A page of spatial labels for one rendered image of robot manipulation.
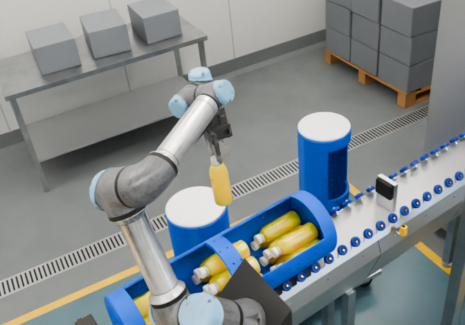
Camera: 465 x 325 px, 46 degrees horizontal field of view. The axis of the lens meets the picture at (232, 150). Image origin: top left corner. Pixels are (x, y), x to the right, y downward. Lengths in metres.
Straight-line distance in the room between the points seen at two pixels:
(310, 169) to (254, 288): 1.36
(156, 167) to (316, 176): 1.68
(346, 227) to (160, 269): 1.13
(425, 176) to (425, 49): 2.33
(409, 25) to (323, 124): 2.02
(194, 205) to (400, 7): 2.91
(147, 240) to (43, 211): 2.95
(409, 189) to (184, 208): 1.07
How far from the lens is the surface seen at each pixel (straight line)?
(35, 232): 4.33
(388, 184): 2.54
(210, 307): 1.56
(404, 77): 5.06
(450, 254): 3.62
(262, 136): 4.78
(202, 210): 2.50
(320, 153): 2.92
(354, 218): 2.57
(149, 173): 1.45
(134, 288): 2.13
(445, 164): 2.94
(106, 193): 1.52
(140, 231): 1.57
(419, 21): 4.85
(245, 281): 1.78
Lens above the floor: 2.66
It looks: 35 degrees down
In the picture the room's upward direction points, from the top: 7 degrees counter-clockwise
